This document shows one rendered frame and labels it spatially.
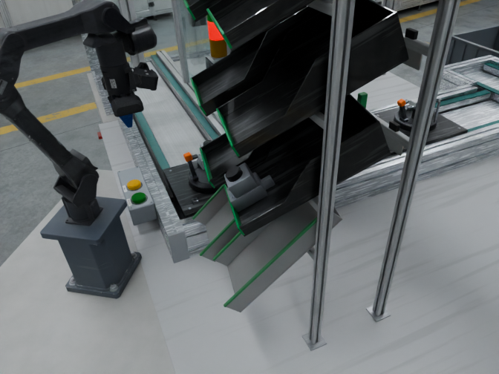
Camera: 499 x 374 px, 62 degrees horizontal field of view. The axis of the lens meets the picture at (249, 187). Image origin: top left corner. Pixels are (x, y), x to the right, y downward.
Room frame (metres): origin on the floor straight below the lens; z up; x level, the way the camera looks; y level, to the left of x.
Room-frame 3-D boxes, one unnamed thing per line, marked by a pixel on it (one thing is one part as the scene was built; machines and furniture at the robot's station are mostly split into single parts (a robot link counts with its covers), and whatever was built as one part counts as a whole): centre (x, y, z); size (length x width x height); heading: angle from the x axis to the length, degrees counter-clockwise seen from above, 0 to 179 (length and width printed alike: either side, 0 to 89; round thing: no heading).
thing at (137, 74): (0.90, 0.23, 1.33); 0.07 x 0.07 x 0.06; 21
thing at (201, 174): (1.00, 0.11, 0.98); 0.14 x 0.14 x 0.02
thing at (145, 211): (1.00, 0.34, 0.93); 0.21 x 0.07 x 0.06; 22
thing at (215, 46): (1.22, 0.07, 1.28); 0.05 x 0.05 x 0.05
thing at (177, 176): (1.00, 0.11, 0.96); 0.24 x 0.24 x 0.02; 22
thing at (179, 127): (1.29, 0.20, 0.91); 0.84 x 0.28 x 0.10; 22
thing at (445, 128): (1.28, -0.58, 1.01); 0.24 x 0.24 x 0.13; 22
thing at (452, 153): (1.18, -0.34, 0.91); 1.24 x 0.33 x 0.10; 112
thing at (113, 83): (0.88, 0.27, 1.33); 0.19 x 0.06 x 0.08; 22
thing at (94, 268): (0.76, 0.39, 0.96); 0.15 x 0.15 x 0.20; 76
